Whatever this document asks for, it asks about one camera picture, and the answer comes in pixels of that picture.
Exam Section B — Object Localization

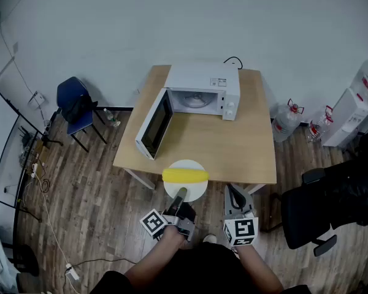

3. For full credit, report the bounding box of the small plastic water bottle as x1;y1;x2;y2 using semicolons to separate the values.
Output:
102;108;121;128

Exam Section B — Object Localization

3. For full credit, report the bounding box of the person's right forearm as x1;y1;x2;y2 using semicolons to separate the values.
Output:
232;245;285;294

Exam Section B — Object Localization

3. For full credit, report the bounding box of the black round stool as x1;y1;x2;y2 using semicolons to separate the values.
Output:
12;243;40;277

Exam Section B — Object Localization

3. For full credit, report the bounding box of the white wall box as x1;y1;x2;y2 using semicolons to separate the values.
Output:
27;91;46;110

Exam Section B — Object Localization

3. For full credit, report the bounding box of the white table leg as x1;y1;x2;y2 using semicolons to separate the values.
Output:
243;184;266;195
125;167;156;191

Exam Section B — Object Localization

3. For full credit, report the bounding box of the blue chair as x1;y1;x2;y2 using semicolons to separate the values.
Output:
50;76;108;153

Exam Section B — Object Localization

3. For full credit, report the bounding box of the white water dispenser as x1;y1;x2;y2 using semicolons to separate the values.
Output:
321;87;368;148

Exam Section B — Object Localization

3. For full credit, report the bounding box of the white round plate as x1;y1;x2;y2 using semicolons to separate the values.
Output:
163;159;208;203

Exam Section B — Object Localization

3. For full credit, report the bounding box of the white microwave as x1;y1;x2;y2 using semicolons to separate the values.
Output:
134;64;241;160

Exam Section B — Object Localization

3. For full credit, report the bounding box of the black bag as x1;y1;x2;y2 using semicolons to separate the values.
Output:
62;94;98;124

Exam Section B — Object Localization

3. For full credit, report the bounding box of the large clear water jug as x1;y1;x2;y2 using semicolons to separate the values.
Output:
306;105;334;143
271;98;305;143

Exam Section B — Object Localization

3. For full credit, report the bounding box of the white floor cable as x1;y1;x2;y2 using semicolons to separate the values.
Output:
33;176;70;268

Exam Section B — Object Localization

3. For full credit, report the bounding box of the black framed whiteboard stand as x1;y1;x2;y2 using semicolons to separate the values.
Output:
0;75;50;223

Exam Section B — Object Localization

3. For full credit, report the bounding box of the black tripod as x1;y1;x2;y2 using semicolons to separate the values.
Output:
41;119;64;148

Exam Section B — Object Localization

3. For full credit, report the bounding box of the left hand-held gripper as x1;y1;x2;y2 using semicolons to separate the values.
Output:
140;187;197;243

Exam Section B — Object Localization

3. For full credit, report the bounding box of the person's left forearm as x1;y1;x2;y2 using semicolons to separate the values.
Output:
124;226;191;287

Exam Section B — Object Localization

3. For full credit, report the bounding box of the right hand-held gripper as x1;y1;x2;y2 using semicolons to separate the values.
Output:
222;184;260;247

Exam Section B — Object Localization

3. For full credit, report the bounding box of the black cable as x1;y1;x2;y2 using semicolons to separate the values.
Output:
223;56;243;70

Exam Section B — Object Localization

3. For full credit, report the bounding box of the black office chair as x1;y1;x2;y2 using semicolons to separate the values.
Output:
260;167;338;257

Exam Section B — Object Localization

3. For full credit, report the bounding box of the person's black clothing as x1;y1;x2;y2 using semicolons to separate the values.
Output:
90;242;313;294

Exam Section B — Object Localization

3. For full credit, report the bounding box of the yellow corn cob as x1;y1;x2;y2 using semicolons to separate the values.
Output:
161;168;210;184

